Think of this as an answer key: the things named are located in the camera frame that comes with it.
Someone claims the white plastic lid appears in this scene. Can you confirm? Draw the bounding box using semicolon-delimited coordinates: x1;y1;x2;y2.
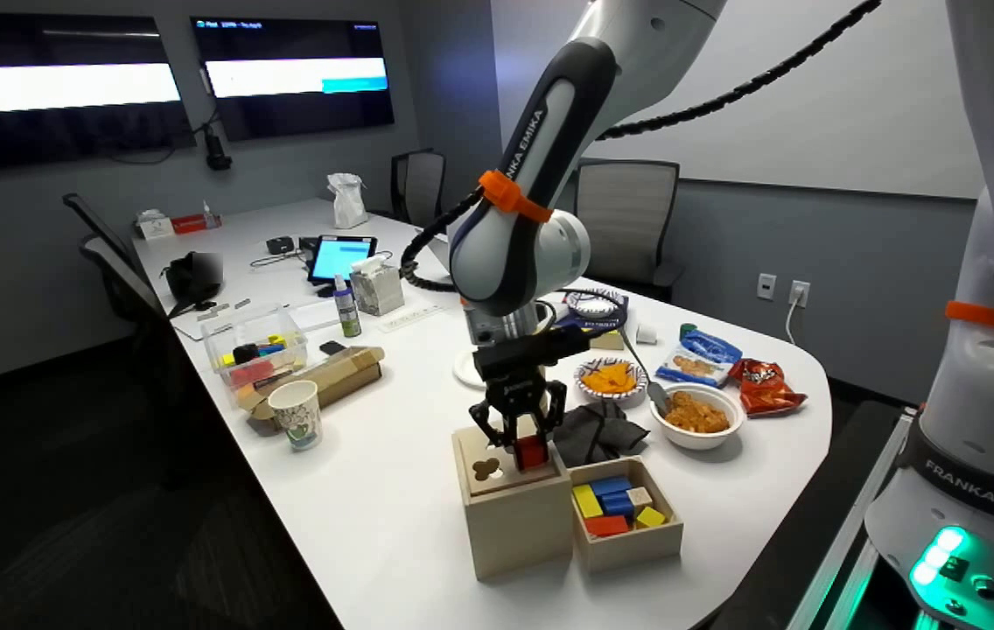
450;354;485;392

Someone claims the wall monitor screen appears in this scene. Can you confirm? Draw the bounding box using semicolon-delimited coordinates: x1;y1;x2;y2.
0;12;191;166
191;12;395;141

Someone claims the brown wooden block box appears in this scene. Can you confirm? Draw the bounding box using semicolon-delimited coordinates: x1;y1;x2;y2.
572;457;681;575

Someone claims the clear bin with items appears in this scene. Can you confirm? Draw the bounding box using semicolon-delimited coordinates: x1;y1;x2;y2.
204;309;309;389

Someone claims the blue snack bag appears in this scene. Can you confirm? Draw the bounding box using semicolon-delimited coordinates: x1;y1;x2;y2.
658;323;741;389

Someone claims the patterned paper bowl of chips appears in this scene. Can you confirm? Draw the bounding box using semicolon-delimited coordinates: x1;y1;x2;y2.
577;357;643;400

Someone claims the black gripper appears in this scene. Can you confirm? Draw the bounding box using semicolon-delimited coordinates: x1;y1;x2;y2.
469;303;590;450

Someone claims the small bottle blue label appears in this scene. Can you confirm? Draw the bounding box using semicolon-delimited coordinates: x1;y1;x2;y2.
332;280;359;339

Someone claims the tablet with blue screen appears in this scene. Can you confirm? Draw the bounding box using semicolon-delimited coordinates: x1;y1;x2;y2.
309;235;378;284

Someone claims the metal spoon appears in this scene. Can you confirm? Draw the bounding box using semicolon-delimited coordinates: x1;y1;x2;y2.
618;330;673;417

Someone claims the paper bowl with white contents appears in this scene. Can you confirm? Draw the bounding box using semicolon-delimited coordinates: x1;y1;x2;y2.
563;290;628;330

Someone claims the white tissue box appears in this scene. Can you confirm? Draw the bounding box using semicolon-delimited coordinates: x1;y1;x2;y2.
350;254;404;315

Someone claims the patterned paper cup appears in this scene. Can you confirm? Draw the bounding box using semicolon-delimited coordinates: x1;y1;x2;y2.
266;381;322;448

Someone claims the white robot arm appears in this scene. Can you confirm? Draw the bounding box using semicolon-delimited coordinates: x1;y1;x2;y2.
400;0;881;469

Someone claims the white bowl of pretzels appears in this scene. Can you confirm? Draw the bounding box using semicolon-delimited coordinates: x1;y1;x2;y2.
658;381;745;450

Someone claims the black office chair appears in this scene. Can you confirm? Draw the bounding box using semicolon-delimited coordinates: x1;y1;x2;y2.
393;149;444;224

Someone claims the red Doritos chip bag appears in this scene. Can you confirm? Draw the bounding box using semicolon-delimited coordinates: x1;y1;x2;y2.
730;357;804;417

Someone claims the wooden shape sorter box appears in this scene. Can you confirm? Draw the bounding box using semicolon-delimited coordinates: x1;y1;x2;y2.
450;427;572;579

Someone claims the white plastic bag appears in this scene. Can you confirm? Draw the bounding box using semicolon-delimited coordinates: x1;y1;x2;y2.
325;172;367;228

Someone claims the dark grey cloth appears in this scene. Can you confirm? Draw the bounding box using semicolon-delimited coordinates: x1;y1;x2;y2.
553;400;646;465

